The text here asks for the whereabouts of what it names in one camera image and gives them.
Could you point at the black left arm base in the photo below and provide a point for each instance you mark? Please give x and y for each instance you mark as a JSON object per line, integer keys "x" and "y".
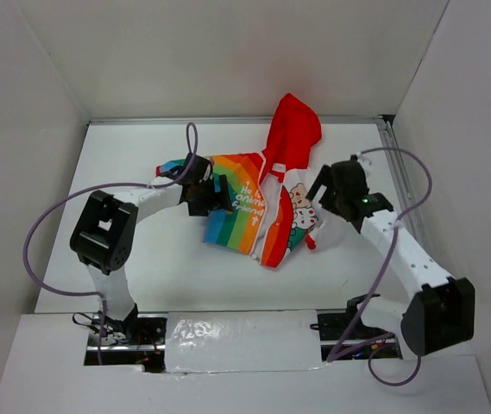
{"x": 140, "y": 340}

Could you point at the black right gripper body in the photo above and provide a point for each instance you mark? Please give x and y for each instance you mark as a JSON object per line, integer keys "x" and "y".
{"x": 332, "y": 197}

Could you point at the silver taped front panel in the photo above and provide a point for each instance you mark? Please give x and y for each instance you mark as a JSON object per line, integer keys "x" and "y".
{"x": 242, "y": 342}

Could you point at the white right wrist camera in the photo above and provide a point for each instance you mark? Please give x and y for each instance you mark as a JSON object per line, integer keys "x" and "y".
{"x": 365, "y": 162}

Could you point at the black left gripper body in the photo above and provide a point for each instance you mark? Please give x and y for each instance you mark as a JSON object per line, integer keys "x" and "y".
{"x": 205, "y": 198}

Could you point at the rainbow white red kids jacket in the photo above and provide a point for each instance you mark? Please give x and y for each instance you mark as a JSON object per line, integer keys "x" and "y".
{"x": 271, "y": 213}

